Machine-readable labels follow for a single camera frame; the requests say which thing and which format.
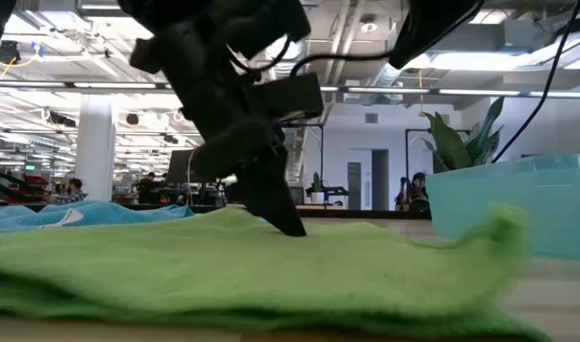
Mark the black aluminium table frame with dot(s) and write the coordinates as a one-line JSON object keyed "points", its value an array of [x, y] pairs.
{"points": [[365, 214]]}

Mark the green translucent plastic basket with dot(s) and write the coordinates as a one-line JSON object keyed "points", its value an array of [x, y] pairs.
{"points": [[531, 209]]}

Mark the black background frame stand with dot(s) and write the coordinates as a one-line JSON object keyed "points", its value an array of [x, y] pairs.
{"points": [[322, 157]]}

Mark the green snake plant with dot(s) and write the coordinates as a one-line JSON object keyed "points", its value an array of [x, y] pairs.
{"points": [[453, 147]]}

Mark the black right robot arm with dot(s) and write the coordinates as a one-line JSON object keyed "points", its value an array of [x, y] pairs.
{"points": [[432, 28]]}

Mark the white building pillar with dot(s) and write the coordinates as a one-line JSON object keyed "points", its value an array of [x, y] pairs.
{"points": [[95, 152]]}

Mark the black background monitor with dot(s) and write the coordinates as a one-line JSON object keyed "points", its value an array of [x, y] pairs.
{"points": [[180, 166]]}

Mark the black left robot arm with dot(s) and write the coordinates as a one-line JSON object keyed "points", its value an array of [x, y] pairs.
{"points": [[199, 14]]}

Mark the green microfiber towel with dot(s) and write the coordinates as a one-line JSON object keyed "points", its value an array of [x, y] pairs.
{"points": [[223, 275]]}

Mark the blue microfiber towel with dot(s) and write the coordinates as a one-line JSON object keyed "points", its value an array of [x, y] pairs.
{"points": [[104, 214]]}

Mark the dark doorway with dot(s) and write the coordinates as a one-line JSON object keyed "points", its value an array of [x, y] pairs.
{"points": [[379, 180]]}

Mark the small background potted plant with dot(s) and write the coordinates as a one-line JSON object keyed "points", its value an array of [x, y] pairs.
{"points": [[317, 190]]}

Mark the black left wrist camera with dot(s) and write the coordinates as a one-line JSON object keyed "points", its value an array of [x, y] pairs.
{"points": [[292, 95]]}

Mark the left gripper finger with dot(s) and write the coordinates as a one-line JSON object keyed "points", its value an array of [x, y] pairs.
{"points": [[270, 190]]}

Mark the person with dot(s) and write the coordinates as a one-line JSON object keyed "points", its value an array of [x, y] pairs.
{"points": [[71, 191], [148, 187], [417, 190]]}

